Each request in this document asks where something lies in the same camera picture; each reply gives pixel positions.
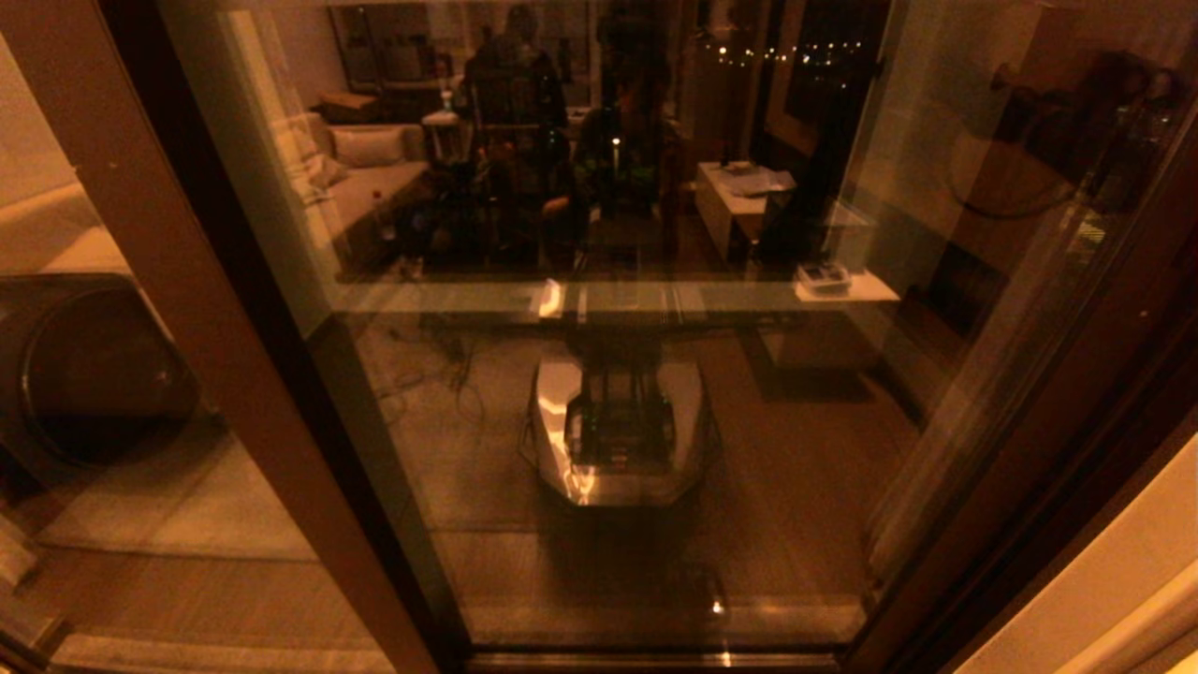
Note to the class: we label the brown framed fixed glass panel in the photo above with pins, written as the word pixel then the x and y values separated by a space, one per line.
pixel 211 309

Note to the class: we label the black railing wall bracket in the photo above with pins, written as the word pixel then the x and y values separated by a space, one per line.
pixel 877 70
pixel 1003 77

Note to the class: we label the brown framed sliding glass door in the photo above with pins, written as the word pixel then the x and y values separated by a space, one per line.
pixel 796 468

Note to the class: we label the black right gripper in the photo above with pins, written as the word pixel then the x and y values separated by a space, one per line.
pixel 1076 122

